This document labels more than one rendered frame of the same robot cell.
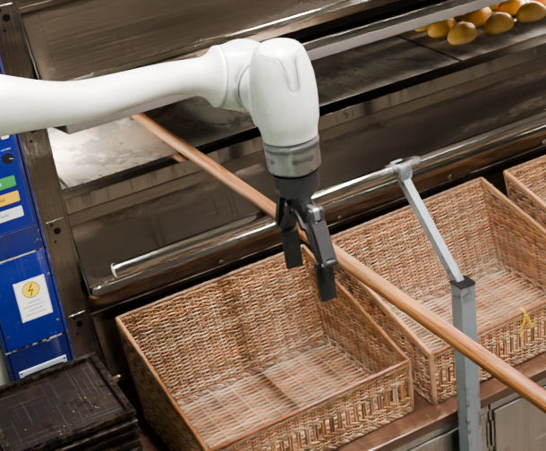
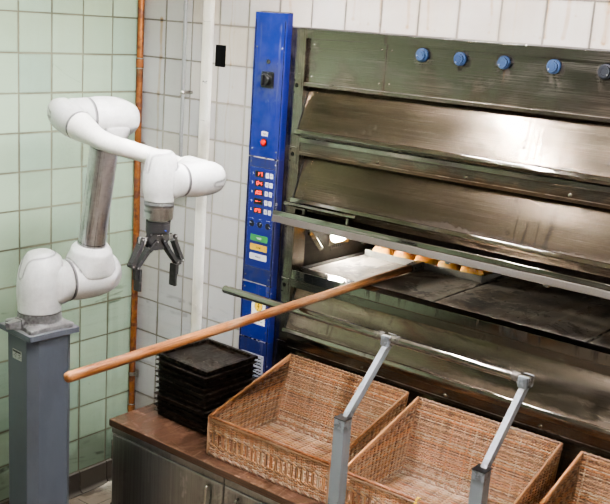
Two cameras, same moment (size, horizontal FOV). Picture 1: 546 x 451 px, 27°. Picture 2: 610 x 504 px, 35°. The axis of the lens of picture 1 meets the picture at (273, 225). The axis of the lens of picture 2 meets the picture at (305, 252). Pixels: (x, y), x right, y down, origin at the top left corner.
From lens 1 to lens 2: 2.90 m
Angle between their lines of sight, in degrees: 60
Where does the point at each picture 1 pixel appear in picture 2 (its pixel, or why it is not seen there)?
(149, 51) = (349, 206)
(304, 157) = (147, 210)
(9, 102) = (75, 125)
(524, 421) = not seen: outside the picture
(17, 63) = (291, 180)
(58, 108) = (88, 137)
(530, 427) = not seen: outside the picture
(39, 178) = (284, 249)
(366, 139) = (482, 351)
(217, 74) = not seen: hidden behind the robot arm
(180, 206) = (351, 315)
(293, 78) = (148, 165)
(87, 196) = (302, 274)
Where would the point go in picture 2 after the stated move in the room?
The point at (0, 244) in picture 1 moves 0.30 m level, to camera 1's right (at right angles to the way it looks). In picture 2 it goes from (252, 271) to (284, 292)
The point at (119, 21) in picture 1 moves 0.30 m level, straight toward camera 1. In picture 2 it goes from (344, 183) to (275, 186)
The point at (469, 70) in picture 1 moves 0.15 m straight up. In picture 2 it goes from (574, 347) to (581, 302)
